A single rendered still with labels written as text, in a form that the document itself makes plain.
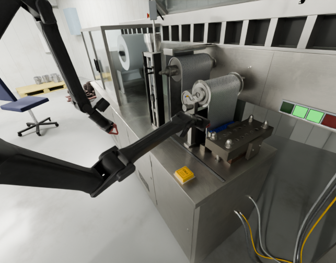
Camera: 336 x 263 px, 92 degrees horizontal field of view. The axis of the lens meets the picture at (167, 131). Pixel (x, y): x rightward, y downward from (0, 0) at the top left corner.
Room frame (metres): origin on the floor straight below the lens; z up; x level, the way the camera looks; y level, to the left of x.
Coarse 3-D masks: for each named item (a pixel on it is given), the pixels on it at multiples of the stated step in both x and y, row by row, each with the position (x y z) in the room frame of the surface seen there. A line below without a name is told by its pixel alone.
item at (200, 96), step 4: (196, 88) 0.84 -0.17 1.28; (200, 88) 0.83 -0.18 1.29; (196, 92) 0.84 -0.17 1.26; (200, 92) 0.82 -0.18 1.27; (204, 92) 0.81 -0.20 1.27; (196, 96) 0.84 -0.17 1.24; (200, 96) 0.81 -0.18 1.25; (204, 96) 0.80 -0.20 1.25; (196, 100) 0.84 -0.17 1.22; (200, 100) 0.81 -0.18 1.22
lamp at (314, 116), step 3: (312, 111) 0.66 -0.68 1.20; (315, 111) 0.65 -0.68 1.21; (309, 114) 0.66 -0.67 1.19; (312, 114) 0.65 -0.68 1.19; (315, 114) 0.64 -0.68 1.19; (318, 114) 0.63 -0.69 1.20; (321, 114) 0.63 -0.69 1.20; (309, 117) 0.66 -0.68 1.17; (312, 117) 0.65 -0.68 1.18; (315, 117) 0.64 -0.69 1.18; (318, 117) 0.63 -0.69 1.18; (312, 120) 0.64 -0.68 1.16; (315, 120) 0.64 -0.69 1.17; (318, 120) 0.63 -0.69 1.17
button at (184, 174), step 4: (184, 168) 0.61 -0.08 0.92; (176, 172) 0.59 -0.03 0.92; (180, 172) 0.59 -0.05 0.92; (184, 172) 0.59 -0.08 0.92; (188, 172) 0.58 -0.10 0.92; (180, 176) 0.56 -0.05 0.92; (184, 176) 0.56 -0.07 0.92; (188, 176) 0.56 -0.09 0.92; (192, 176) 0.57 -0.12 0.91; (184, 180) 0.54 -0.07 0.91
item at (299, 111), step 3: (297, 108) 0.71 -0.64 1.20; (300, 108) 0.70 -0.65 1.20; (303, 108) 0.69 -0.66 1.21; (294, 111) 0.71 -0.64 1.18; (297, 111) 0.70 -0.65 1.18; (300, 111) 0.69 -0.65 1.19; (303, 111) 0.68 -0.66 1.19; (306, 111) 0.67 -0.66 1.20; (294, 114) 0.71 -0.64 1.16; (297, 114) 0.70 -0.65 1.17; (300, 114) 0.69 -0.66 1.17; (303, 114) 0.68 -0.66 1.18; (303, 117) 0.68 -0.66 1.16
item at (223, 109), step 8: (216, 104) 0.82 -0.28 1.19; (224, 104) 0.85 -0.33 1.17; (232, 104) 0.89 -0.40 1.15; (208, 112) 0.79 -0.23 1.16; (216, 112) 0.82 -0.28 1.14; (224, 112) 0.86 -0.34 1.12; (232, 112) 0.90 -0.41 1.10; (216, 120) 0.83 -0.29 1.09; (224, 120) 0.86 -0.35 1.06; (232, 120) 0.90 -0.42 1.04; (208, 128) 0.80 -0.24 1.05
